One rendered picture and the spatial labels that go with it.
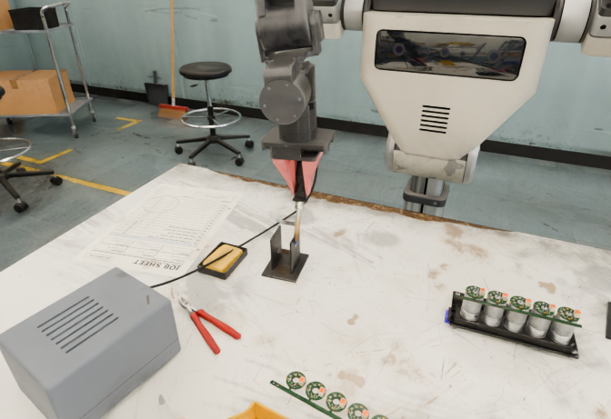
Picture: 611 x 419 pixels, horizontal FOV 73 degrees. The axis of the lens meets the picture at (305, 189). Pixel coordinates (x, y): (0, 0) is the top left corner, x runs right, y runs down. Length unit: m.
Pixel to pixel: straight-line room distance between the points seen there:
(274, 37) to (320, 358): 0.42
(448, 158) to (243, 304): 0.59
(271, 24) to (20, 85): 3.34
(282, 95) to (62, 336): 0.37
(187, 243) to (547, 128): 2.83
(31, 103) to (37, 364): 3.38
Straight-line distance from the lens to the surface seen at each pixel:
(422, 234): 0.82
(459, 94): 0.96
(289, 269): 0.71
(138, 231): 0.87
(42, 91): 3.77
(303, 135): 0.60
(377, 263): 0.74
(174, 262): 0.76
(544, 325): 0.64
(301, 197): 0.66
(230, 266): 0.71
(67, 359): 0.52
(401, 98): 0.98
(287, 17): 0.57
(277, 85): 0.51
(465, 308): 0.63
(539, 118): 3.27
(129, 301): 0.56
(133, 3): 4.34
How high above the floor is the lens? 1.20
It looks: 28 degrees down
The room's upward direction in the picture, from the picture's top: straight up
